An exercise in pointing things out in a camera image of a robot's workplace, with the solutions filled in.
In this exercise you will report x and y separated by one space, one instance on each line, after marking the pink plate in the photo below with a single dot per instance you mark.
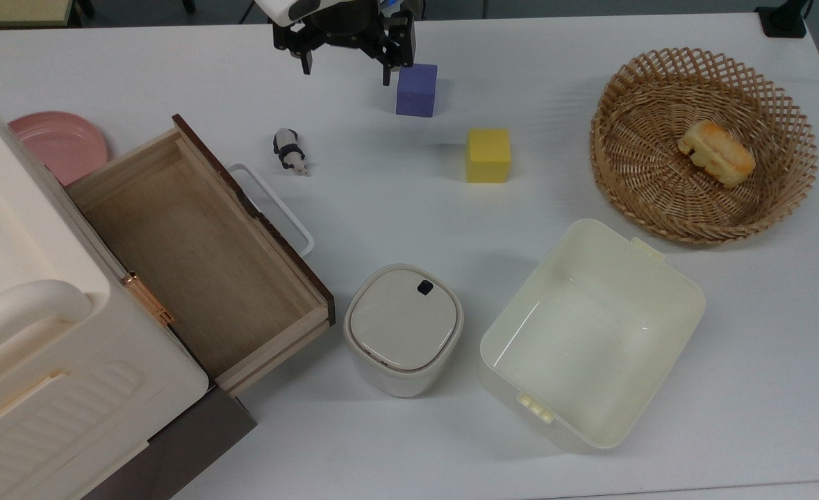
62 142

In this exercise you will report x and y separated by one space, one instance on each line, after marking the woven wicker basket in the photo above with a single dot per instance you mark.
631 173

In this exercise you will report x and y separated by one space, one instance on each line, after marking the brass latch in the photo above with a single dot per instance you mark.
149 300

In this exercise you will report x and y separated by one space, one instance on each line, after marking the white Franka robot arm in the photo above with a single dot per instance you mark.
285 8

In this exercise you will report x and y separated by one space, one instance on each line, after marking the wooden drawer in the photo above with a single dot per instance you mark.
201 264

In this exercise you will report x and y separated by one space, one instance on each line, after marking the yellow foam cube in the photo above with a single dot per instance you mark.
488 155

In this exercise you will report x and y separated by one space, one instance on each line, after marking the dark brown cabinet base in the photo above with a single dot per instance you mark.
187 444

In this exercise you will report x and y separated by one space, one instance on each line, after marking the light wooden desk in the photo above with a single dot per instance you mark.
13 10

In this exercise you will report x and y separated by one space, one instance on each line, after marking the small beige lidded trash can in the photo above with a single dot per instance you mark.
399 326

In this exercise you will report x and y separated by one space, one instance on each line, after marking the orange toy bread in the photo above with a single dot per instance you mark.
718 153

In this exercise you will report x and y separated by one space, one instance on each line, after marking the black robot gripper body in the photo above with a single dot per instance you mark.
343 24

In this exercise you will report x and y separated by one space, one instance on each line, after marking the purple foam cube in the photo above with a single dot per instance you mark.
417 90

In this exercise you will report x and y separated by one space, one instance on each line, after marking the cream plastic bin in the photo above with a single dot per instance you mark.
590 340

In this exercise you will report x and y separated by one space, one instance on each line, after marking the black and white panda toy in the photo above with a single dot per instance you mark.
288 149

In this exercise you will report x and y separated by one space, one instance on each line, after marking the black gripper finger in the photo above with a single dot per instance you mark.
399 42
298 40

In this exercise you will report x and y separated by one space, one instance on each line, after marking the cream plastic cabinet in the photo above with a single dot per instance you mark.
27 375

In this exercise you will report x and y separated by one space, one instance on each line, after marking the black table clamp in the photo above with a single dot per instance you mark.
783 21

